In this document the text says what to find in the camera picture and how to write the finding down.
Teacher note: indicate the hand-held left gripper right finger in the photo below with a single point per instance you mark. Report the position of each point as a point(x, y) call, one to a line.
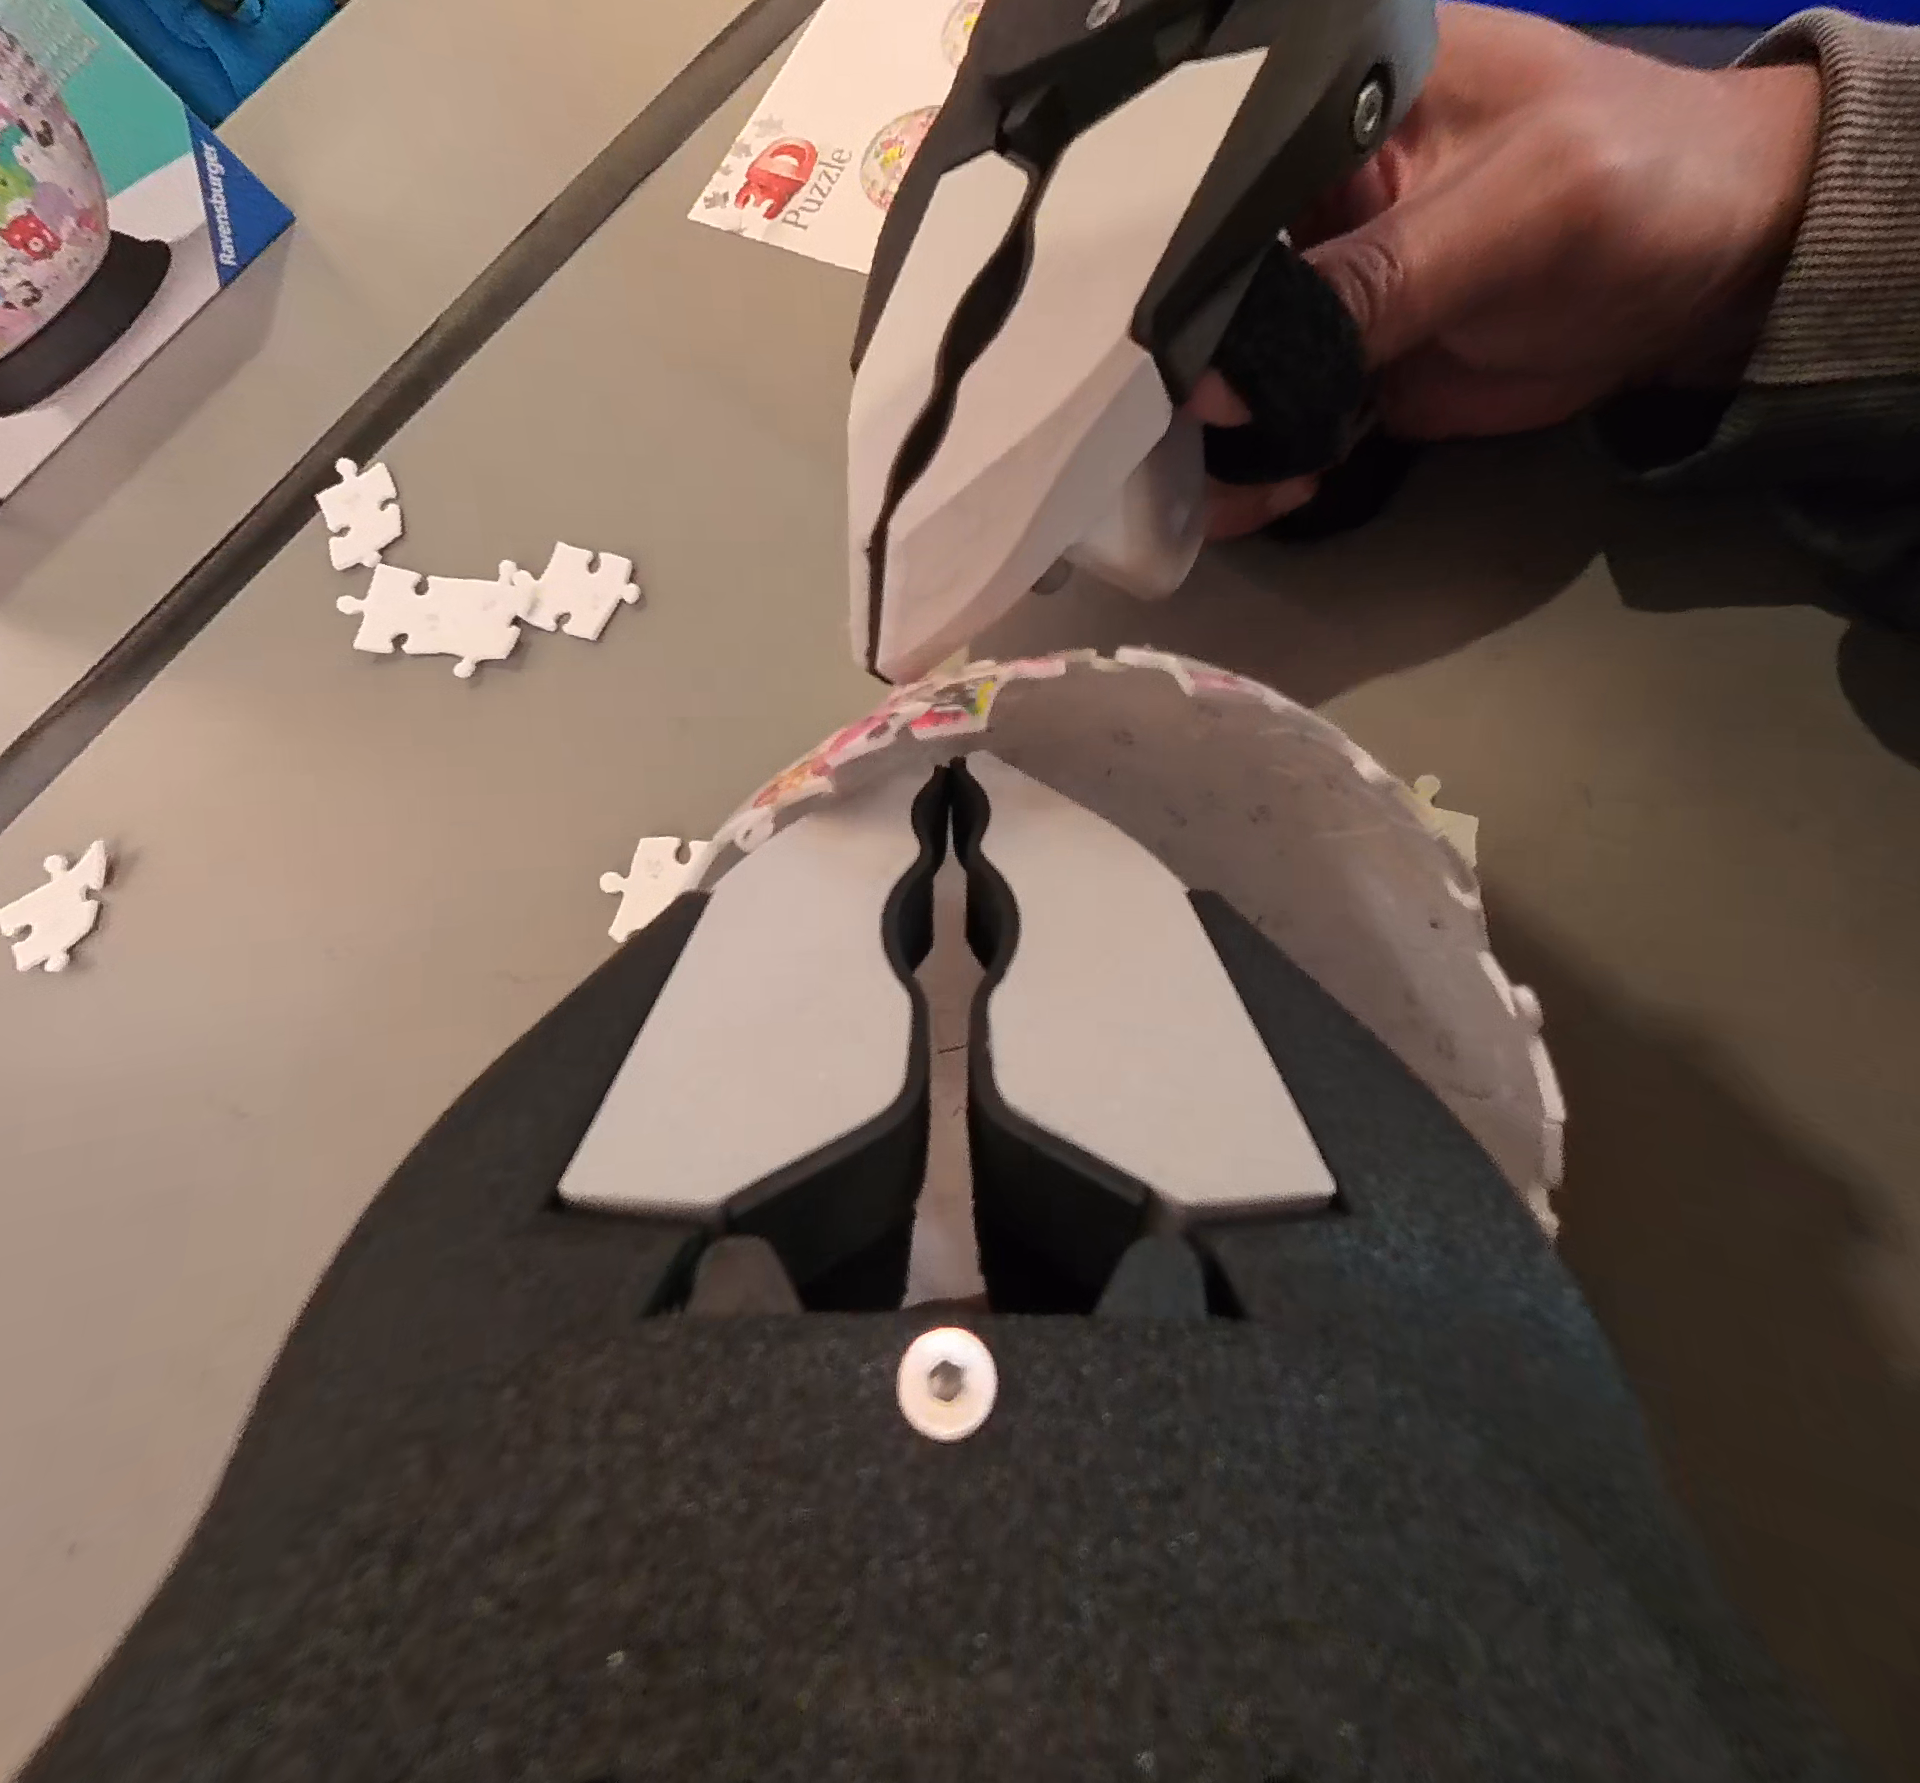
point(1155, 1049)

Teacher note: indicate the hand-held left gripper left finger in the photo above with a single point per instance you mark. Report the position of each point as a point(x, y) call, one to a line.
point(750, 1049)

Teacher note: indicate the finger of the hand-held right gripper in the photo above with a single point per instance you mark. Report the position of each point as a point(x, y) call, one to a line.
point(1094, 283)
point(908, 343)

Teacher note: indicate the white puzzle piece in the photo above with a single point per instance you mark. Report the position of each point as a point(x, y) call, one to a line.
point(578, 595)
point(53, 915)
point(361, 517)
point(652, 885)

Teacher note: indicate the partly built puzzle ball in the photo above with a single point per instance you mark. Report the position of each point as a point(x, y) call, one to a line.
point(1320, 825)

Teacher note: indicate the person's right forearm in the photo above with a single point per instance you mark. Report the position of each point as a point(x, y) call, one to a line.
point(1860, 239)

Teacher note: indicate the puzzle instruction sheet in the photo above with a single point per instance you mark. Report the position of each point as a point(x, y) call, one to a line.
point(841, 89)

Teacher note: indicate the joined white puzzle pieces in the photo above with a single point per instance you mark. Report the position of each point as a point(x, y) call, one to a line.
point(435, 619)

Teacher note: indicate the colourful puzzle box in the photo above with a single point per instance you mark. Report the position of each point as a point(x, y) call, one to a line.
point(91, 163)

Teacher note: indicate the person's right hand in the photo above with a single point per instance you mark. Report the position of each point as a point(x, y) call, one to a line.
point(1574, 209)

